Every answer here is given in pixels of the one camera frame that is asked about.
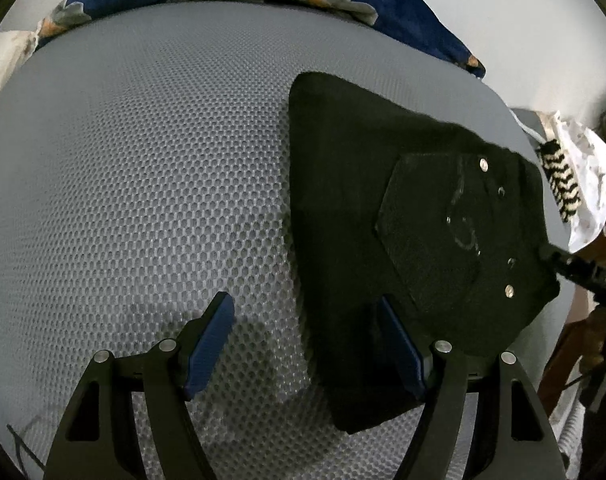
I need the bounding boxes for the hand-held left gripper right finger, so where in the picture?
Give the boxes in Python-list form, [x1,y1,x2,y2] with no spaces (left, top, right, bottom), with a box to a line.
[379,294,567,480]

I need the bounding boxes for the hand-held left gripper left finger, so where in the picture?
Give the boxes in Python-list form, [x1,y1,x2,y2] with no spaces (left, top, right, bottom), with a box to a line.
[45,291,236,480]

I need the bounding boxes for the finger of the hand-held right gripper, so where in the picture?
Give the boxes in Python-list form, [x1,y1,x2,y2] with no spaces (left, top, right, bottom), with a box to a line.
[535,243,606,307]

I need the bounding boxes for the black pants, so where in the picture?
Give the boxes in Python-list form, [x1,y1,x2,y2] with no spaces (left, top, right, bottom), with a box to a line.
[287,72,562,435]

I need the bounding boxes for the black and white striped cloth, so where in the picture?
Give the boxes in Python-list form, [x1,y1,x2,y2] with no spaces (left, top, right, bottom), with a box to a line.
[537,139,583,224]

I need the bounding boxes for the white dotted cloth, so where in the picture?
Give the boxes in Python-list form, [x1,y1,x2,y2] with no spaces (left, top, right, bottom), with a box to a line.
[547,110,606,254]

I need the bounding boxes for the grey mesh mat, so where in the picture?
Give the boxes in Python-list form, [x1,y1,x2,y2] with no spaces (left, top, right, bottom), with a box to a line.
[0,0,579,480]

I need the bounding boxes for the blue floral blanket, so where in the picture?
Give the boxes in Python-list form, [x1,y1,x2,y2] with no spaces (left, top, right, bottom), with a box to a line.
[35,0,487,81]

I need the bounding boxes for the grey cloth with white cord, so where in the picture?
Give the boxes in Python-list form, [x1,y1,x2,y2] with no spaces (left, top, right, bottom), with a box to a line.
[510,107,554,149]

